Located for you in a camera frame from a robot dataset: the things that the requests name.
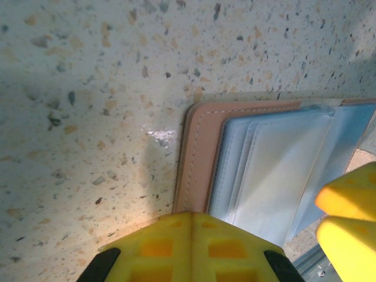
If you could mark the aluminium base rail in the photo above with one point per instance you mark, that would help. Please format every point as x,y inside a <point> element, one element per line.
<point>311,268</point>

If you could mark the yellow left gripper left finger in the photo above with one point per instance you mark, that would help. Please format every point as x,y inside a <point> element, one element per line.
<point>158,252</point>

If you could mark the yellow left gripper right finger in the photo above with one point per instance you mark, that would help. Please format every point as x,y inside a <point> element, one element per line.
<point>229,252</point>

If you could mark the tan leather card holder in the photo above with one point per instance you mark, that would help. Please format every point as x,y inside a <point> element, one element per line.
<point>199,161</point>

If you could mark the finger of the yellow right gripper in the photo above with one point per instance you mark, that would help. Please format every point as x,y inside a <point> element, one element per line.
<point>352,196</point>
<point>352,249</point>

